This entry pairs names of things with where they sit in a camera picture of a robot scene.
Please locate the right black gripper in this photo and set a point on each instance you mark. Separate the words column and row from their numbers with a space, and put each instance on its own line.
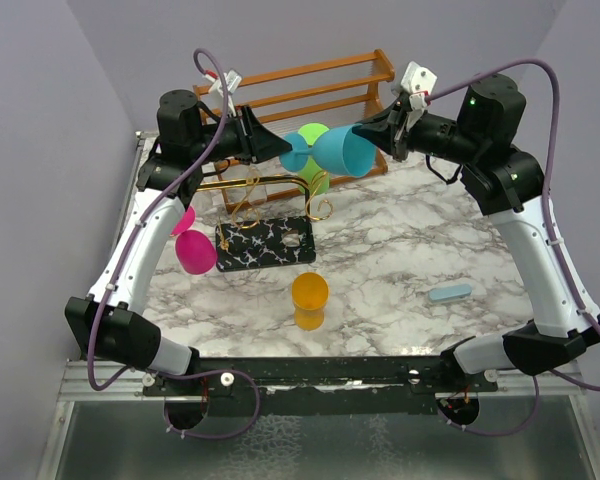
column 388, row 130

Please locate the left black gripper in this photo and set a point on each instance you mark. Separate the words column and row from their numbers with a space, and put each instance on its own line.
column 262, row 144

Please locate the blue plastic wine glass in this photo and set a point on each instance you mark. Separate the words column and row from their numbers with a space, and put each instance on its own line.
column 338, row 151

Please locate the green plastic wine glass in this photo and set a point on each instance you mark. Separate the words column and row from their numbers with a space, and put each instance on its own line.
column 312, row 172

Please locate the pink plastic wine glass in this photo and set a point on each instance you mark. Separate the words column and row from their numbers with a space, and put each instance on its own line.
column 195, row 252

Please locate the yellow plastic wine glass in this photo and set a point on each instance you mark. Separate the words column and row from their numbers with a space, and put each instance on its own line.
column 310, row 293

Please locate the clear short wine glass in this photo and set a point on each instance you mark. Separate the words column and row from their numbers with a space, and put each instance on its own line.
column 256, row 193

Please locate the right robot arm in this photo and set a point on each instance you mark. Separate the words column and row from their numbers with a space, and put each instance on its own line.
column 507, row 185

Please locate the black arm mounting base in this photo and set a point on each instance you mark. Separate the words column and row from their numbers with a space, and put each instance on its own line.
column 307, row 386

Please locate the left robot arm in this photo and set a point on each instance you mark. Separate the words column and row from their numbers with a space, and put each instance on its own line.
column 107, row 322

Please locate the orange wooden shelf rack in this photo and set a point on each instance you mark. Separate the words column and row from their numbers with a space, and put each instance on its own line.
column 334, row 93

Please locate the gold wine glass rack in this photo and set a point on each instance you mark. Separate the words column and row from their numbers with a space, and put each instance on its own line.
column 250, row 242

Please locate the light blue small block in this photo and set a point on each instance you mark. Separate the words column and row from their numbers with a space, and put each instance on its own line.
column 449, row 293

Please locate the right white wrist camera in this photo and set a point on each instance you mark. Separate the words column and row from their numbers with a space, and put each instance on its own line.
column 415, row 82

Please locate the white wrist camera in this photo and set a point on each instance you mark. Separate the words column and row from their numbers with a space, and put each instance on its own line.
column 217, row 92
column 415, row 82

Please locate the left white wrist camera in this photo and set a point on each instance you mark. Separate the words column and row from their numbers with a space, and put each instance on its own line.
column 217, row 92

